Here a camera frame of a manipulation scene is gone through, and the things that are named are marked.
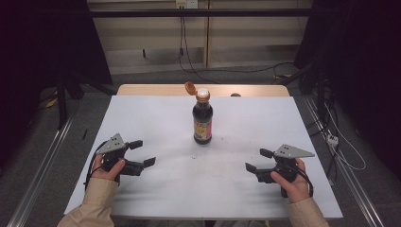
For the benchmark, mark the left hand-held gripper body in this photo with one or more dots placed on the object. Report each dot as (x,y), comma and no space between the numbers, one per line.
(113,145)

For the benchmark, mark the metal floor rail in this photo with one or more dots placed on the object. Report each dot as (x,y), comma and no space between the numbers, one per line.
(41,176)
(350,179)

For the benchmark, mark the person's left hand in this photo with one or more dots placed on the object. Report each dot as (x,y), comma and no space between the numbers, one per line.
(107,173)

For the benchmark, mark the white table sheet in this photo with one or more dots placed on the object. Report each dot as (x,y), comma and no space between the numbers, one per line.
(220,176)

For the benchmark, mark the wooden table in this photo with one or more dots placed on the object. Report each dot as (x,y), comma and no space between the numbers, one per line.
(151,90)

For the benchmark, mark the white power strip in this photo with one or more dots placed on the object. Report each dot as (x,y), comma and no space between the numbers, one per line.
(332,140)

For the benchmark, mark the dark sauce bottle orange cap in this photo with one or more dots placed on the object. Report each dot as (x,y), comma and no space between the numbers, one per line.
(202,121)

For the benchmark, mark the white wall outlet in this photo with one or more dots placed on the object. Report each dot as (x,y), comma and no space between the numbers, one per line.
(186,3)

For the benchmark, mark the black metal stand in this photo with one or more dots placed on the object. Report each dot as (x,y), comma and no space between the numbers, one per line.
(62,101)

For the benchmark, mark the person's right hand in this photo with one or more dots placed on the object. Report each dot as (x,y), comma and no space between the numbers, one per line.
(298,189)

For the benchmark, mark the dark curtain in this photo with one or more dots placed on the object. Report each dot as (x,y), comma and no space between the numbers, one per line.
(47,47)
(362,63)

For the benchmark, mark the black horizontal bar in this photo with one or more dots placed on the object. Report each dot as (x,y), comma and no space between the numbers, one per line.
(220,13)

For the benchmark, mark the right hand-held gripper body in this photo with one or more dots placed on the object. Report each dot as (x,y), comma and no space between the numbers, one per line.
(291,152)

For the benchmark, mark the small black floor piece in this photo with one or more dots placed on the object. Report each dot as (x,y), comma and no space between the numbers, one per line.
(84,134)

